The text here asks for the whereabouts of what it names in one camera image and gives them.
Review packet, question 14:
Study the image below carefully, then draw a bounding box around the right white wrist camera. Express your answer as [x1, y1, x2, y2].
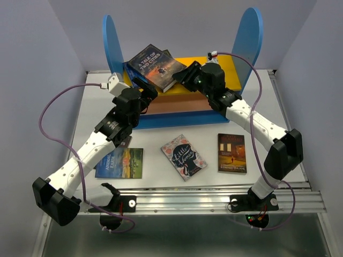
[206, 51, 219, 64]

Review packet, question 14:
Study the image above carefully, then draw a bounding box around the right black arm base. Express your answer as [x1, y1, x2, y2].
[227, 194, 279, 230]

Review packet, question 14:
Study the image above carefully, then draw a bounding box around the aluminium rail frame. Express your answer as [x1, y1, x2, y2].
[44, 70, 328, 215]

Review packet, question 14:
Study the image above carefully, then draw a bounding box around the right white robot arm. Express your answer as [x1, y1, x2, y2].
[172, 61, 303, 209]

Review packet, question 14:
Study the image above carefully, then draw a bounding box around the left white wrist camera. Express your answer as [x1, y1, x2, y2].
[100, 72, 130, 97]

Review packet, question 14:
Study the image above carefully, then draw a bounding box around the blue and yellow wooden bookshelf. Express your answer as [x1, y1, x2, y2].
[102, 7, 263, 129]

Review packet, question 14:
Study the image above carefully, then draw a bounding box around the Little Women book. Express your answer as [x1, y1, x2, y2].
[161, 134, 207, 182]

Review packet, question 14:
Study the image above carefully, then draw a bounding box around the A Tale of Two Cities book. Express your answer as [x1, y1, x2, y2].
[128, 44, 186, 93]

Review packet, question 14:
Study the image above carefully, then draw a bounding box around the Edward Rulane brown book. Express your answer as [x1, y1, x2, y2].
[218, 133, 247, 174]

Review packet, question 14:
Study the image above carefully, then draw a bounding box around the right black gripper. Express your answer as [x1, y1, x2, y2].
[171, 61, 212, 99]

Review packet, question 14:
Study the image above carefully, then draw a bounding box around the dark Days to See book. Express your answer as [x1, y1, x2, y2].
[117, 136, 132, 148]

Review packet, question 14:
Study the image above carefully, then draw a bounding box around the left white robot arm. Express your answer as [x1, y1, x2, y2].
[32, 73, 158, 226]

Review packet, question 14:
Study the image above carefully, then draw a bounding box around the Jane Eyre blue book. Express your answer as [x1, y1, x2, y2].
[123, 62, 149, 88]

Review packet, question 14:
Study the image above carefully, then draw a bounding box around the Animal Farm book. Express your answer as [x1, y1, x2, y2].
[95, 148, 144, 179]

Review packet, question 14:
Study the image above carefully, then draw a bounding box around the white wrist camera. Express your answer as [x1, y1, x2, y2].
[100, 72, 130, 97]
[206, 51, 219, 64]

